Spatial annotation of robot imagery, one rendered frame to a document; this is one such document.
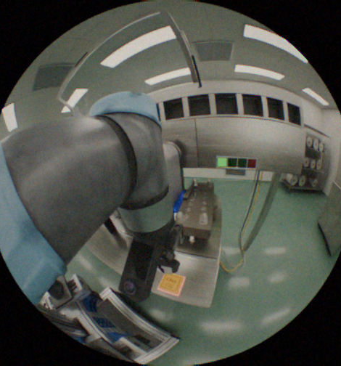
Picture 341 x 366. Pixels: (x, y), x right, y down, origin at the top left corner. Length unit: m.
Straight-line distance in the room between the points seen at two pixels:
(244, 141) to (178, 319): 1.55
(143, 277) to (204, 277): 0.34
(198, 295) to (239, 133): 0.74
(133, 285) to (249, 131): 0.71
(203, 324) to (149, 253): 1.27
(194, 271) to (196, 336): 1.05
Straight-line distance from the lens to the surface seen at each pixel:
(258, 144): 0.69
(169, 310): 1.37
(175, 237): 0.21
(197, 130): 0.64
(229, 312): 1.43
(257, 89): 0.74
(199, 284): 0.47
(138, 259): 0.17
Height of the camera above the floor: 1.36
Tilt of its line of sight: 25 degrees down
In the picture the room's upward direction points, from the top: 8 degrees counter-clockwise
